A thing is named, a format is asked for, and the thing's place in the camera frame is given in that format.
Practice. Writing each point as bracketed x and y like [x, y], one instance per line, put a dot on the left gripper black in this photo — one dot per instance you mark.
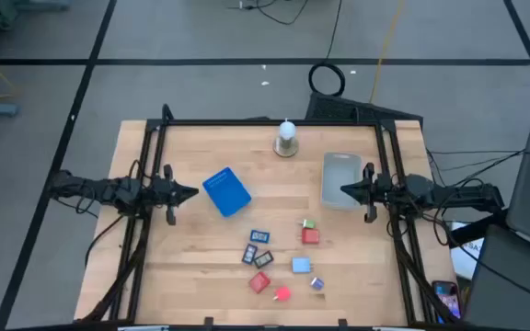
[161, 193]

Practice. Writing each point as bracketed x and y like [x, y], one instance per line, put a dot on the white light bulb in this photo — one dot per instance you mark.
[287, 130]

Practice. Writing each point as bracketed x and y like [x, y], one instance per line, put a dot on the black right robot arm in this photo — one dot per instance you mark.
[453, 193]

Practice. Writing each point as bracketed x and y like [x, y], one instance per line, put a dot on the red slotted charger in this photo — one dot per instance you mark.
[259, 282]

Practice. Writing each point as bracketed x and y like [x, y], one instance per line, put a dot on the grey flat object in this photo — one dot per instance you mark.
[44, 4]

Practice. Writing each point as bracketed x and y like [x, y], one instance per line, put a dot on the white paper sign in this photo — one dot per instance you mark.
[465, 262]

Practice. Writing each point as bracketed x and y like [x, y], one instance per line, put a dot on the light blue charger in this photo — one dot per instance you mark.
[301, 265]

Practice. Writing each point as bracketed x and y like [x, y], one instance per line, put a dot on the blue plastic basket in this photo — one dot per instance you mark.
[226, 191]

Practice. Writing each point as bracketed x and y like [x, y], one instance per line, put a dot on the small green charger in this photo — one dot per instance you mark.
[309, 224]

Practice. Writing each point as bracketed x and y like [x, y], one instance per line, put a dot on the pink charger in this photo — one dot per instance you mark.
[283, 293]

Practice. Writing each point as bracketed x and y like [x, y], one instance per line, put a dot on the dark blue digital display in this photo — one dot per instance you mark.
[249, 254]

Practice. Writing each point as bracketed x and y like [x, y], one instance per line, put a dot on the yellow round object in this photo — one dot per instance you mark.
[466, 293]

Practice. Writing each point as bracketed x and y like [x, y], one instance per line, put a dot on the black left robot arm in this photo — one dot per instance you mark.
[99, 188]

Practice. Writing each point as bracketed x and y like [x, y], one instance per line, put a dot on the round wooden bulb stand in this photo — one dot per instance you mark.
[285, 149]

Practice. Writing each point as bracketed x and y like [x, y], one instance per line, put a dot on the blue-framed digital display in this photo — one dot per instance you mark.
[260, 236]

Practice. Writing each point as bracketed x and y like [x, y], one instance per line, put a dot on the red plug charger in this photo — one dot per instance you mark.
[311, 236]

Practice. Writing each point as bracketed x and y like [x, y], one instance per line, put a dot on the black perforated panel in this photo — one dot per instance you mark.
[338, 110]

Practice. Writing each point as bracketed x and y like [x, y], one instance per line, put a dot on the black digital display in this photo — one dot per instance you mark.
[263, 259]

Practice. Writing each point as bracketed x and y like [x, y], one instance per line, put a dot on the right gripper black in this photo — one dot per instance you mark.
[380, 190]

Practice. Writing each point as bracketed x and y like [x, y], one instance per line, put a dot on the small purple charger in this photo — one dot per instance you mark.
[317, 283]

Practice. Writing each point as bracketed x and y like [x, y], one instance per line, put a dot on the black aluminium table frame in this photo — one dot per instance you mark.
[269, 122]

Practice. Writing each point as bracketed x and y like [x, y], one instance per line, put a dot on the black support bar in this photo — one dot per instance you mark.
[476, 230]

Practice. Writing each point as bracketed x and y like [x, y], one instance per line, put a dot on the dark grey cabinet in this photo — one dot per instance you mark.
[513, 294]

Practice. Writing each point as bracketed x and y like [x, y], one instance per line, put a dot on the grey plastic bin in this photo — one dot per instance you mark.
[336, 167]

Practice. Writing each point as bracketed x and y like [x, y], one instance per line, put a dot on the smartphone with lit screen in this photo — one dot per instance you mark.
[447, 299]

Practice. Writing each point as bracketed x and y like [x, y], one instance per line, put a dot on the green bag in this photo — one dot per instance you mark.
[3, 14]

